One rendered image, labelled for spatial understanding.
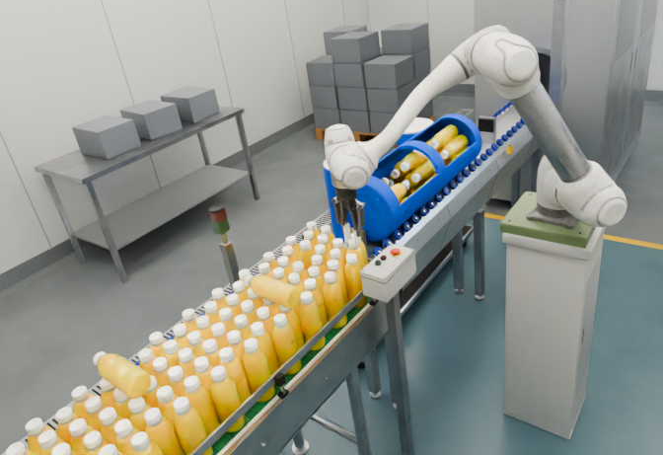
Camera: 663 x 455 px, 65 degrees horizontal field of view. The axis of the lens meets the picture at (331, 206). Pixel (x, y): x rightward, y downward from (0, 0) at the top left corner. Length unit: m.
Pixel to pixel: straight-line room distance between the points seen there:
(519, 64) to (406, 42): 4.33
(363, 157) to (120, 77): 3.78
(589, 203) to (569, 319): 0.58
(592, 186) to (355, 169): 0.79
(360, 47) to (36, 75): 3.03
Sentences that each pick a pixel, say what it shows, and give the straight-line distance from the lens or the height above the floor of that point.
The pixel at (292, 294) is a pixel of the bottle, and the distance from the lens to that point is 1.63.
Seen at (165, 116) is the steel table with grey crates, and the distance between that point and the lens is 4.45.
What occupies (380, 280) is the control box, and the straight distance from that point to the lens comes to 1.74.
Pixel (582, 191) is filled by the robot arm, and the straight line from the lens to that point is 1.87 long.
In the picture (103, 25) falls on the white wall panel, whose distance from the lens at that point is 5.06.
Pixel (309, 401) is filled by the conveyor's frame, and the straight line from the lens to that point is 1.79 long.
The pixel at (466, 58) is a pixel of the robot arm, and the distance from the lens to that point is 1.74.
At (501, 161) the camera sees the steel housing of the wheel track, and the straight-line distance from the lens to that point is 3.12.
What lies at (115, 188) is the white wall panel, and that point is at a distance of 5.16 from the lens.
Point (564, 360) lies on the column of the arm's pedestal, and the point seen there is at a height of 0.45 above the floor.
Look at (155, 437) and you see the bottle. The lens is 1.50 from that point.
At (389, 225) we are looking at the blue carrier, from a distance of 2.11.
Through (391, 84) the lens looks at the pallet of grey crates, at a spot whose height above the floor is 0.72.
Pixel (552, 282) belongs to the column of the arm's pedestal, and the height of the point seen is 0.82.
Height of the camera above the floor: 2.09
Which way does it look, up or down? 27 degrees down
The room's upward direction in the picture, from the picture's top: 9 degrees counter-clockwise
